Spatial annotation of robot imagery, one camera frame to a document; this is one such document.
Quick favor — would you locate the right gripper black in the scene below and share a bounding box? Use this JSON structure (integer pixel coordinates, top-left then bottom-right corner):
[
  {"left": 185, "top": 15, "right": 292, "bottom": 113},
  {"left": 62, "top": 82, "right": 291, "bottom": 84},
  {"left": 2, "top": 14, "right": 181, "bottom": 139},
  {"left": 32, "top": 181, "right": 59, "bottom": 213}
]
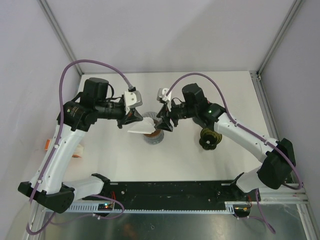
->
[{"left": 154, "top": 98, "right": 197, "bottom": 133}]

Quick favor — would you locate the clear glass dripper cone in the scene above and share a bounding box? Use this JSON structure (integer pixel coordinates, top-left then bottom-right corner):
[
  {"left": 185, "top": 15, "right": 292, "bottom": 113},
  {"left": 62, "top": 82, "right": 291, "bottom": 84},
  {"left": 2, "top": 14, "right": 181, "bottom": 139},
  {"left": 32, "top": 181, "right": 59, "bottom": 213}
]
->
[{"left": 142, "top": 111, "right": 159, "bottom": 122}]

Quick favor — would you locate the brown wooden dripper ring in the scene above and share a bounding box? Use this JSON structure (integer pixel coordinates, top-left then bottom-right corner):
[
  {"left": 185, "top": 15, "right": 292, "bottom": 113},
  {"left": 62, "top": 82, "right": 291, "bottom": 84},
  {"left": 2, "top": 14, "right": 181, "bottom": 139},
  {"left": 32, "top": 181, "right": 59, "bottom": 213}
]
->
[{"left": 143, "top": 119, "right": 161, "bottom": 138}]

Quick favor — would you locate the white paper coffee filter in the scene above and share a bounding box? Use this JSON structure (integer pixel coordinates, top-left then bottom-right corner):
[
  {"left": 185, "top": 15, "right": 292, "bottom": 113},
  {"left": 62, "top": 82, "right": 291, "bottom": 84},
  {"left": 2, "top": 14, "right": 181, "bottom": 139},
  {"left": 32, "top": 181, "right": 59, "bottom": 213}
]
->
[{"left": 127, "top": 117, "right": 156, "bottom": 135}]

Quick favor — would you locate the clear glass carafe server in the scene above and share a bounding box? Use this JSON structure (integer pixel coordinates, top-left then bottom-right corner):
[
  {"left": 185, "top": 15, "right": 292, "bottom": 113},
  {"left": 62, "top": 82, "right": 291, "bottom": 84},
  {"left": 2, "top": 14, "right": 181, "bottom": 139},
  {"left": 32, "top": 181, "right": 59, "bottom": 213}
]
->
[{"left": 143, "top": 131, "right": 165, "bottom": 145}]

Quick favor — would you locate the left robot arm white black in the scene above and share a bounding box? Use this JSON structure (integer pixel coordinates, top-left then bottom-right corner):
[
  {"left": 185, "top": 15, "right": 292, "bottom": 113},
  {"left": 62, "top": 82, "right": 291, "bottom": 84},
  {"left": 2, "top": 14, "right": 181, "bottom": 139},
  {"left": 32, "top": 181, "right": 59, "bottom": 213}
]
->
[{"left": 18, "top": 77, "right": 143, "bottom": 214}]

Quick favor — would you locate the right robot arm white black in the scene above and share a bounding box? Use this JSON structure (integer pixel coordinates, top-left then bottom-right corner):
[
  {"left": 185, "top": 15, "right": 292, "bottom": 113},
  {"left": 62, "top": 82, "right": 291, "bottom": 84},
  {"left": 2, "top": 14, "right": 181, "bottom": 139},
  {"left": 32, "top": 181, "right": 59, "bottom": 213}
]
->
[{"left": 157, "top": 83, "right": 296, "bottom": 201}]

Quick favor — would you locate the olive green dripper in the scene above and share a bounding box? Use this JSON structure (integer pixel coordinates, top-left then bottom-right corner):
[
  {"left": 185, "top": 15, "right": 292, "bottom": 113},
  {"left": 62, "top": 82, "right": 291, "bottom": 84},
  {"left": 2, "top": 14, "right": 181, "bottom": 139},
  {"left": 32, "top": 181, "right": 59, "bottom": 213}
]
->
[{"left": 199, "top": 128, "right": 223, "bottom": 151}]

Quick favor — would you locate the orange white box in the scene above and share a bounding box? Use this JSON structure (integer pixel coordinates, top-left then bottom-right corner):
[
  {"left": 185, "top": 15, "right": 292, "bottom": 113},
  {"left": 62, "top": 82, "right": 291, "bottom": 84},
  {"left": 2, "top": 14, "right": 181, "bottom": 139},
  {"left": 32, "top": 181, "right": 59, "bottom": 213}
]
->
[{"left": 44, "top": 138, "right": 84, "bottom": 158}]

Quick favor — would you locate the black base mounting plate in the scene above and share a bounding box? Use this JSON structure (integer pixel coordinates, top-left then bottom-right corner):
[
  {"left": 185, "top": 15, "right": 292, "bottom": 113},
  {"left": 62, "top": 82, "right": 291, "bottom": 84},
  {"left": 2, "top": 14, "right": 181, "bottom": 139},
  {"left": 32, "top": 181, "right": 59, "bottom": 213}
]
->
[{"left": 99, "top": 180, "right": 261, "bottom": 209}]

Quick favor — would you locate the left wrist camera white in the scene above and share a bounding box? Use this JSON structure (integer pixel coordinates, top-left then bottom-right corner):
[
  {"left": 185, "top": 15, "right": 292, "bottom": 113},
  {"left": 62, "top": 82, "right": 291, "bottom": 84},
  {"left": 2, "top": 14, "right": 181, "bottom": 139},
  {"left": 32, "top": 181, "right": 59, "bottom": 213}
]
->
[{"left": 123, "top": 90, "right": 143, "bottom": 115}]

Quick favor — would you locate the grey cable duct rail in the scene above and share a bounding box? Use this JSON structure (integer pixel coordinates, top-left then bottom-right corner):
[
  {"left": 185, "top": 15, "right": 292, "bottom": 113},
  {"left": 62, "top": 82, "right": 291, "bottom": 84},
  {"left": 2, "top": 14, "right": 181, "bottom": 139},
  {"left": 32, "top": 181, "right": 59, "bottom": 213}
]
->
[{"left": 66, "top": 201, "right": 235, "bottom": 215}]

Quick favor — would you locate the left aluminium frame post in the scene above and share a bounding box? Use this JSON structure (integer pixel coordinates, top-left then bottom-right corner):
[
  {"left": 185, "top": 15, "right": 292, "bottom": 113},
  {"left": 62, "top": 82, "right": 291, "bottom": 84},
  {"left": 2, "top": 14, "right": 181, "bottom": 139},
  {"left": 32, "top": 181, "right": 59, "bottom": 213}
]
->
[{"left": 36, "top": 0, "right": 77, "bottom": 62}]

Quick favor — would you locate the aluminium frame post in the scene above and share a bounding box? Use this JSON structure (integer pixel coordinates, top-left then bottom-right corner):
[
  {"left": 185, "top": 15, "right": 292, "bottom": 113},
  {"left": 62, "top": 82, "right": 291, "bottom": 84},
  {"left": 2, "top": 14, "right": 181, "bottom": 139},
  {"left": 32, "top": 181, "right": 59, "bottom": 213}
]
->
[
  {"left": 36, "top": 0, "right": 77, "bottom": 62},
  {"left": 256, "top": 0, "right": 305, "bottom": 76}
]

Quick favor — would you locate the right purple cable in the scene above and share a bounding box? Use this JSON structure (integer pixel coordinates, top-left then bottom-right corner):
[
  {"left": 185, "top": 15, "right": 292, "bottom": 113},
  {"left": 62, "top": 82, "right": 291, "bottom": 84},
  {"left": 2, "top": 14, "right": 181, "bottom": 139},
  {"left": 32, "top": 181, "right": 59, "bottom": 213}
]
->
[{"left": 163, "top": 72, "right": 305, "bottom": 235}]

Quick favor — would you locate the purple cable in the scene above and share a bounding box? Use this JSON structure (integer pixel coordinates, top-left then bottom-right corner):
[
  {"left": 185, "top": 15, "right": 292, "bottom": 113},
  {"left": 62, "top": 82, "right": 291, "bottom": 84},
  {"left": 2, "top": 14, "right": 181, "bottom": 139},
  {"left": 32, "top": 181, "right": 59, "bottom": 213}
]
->
[
  {"left": 26, "top": 59, "right": 136, "bottom": 236},
  {"left": 163, "top": 72, "right": 305, "bottom": 235}
]

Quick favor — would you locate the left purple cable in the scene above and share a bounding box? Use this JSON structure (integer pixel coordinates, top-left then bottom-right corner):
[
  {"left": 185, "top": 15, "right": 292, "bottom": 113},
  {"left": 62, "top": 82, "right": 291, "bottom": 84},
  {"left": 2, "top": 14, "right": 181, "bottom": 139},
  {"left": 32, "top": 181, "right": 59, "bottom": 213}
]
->
[{"left": 26, "top": 59, "right": 136, "bottom": 236}]

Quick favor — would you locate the right aluminium frame post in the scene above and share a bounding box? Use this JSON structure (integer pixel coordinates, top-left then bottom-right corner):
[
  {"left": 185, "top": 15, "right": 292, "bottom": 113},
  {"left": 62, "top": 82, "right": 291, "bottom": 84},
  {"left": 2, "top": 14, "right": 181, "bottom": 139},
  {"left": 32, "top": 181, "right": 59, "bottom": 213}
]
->
[{"left": 256, "top": 0, "right": 305, "bottom": 76}]

